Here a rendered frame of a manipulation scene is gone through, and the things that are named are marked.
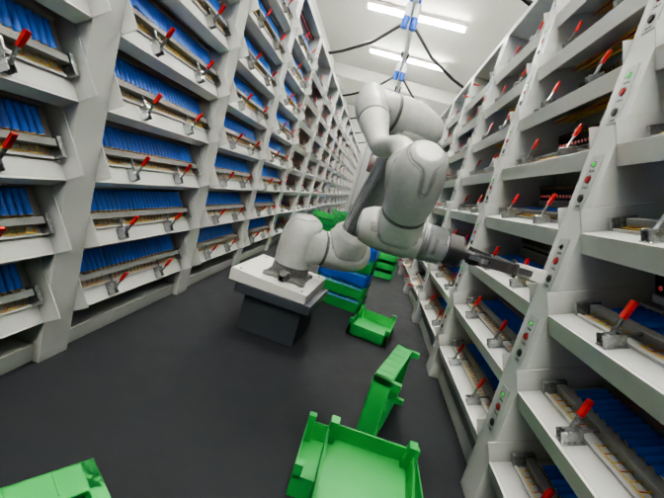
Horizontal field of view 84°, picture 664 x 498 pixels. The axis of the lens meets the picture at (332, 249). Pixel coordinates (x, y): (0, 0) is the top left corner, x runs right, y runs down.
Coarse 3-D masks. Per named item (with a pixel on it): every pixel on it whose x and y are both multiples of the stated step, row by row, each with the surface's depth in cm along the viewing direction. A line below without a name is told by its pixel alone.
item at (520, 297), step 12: (492, 252) 150; (504, 252) 149; (528, 252) 139; (480, 276) 136; (492, 276) 123; (504, 276) 121; (492, 288) 122; (504, 288) 110; (528, 288) 105; (516, 300) 101; (528, 300) 94
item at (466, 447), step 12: (420, 324) 224; (444, 372) 156; (444, 384) 149; (444, 396) 145; (456, 408) 129; (456, 420) 126; (456, 432) 123; (468, 432) 116; (468, 444) 111; (468, 456) 109
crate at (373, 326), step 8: (360, 312) 207; (368, 312) 208; (352, 320) 180; (360, 320) 203; (368, 320) 207; (376, 320) 207; (384, 320) 206; (392, 320) 203; (352, 328) 181; (360, 328) 180; (368, 328) 195; (376, 328) 198; (384, 328) 202; (392, 328) 200; (360, 336) 180; (368, 336) 179; (376, 336) 177; (384, 336) 176; (376, 344) 178; (384, 344) 177
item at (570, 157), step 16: (576, 128) 100; (592, 128) 85; (560, 144) 137; (576, 144) 127; (512, 160) 144; (528, 160) 126; (544, 160) 108; (560, 160) 99; (576, 160) 92; (512, 176) 135; (528, 176) 121
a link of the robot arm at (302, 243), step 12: (300, 216) 150; (312, 216) 154; (288, 228) 150; (300, 228) 148; (312, 228) 149; (288, 240) 149; (300, 240) 148; (312, 240) 150; (324, 240) 152; (276, 252) 155; (288, 252) 149; (300, 252) 149; (312, 252) 151; (324, 252) 153; (288, 264) 151; (300, 264) 151; (312, 264) 154
